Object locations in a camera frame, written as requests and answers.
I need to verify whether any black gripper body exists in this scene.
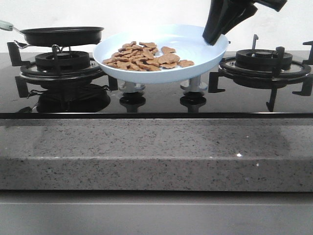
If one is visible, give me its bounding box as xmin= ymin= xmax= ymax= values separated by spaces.
xmin=245 ymin=0 xmax=287 ymax=12

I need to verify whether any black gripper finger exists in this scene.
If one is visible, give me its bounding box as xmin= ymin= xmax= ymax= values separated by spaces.
xmin=202 ymin=0 xmax=246 ymax=45
xmin=221 ymin=3 xmax=258 ymax=35

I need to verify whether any light blue plate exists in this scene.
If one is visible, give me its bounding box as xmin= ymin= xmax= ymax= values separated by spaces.
xmin=92 ymin=24 xmax=229 ymax=85

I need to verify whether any brown meat slices pile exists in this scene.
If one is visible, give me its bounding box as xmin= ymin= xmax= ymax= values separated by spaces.
xmin=102 ymin=41 xmax=195 ymax=71

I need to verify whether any right black gas burner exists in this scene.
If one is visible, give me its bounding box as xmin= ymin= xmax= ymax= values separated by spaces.
xmin=235 ymin=49 xmax=278 ymax=71

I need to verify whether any black gas burner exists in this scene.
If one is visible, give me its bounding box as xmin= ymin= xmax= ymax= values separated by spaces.
xmin=235 ymin=49 xmax=278 ymax=71
xmin=35 ymin=51 xmax=90 ymax=71

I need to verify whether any right black pan support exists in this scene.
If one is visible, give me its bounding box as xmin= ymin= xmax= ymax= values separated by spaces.
xmin=208 ymin=34 xmax=313 ymax=96

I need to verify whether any black pan support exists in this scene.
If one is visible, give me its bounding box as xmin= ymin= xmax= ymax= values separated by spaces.
xmin=208 ymin=34 xmax=313 ymax=96
xmin=7 ymin=41 xmax=106 ymax=85

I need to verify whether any right silver stove knob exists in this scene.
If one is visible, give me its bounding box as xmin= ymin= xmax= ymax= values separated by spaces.
xmin=180 ymin=75 xmax=208 ymax=93

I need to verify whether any silver stove knob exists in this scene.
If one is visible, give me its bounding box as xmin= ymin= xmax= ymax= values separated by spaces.
xmin=180 ymin=75 xmax=208 ymax=93
xmin=119 ymin=81 xmax=145 ymax=94

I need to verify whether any left silver stove knob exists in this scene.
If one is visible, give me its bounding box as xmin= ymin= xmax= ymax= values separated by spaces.
xmin=119 ymin=81 xmax=145 ymax=94

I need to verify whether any black frying pan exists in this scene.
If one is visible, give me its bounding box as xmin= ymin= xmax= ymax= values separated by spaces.
xmin=0 ymin=21 xmax=104 ymax=47

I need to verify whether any left black gas burner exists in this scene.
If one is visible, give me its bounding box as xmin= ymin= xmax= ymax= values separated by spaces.
xmin=35 ymin=51 xmax=90 ymax=71

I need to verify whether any left black pan support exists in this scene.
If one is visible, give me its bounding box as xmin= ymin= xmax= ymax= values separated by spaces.
xmin=7 ymin=41 xmax=106 ymax=85

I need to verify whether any black glass gas cooktop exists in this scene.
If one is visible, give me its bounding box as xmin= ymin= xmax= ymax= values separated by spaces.
xmin=0 ymin=53 xmax=313 ymax=119

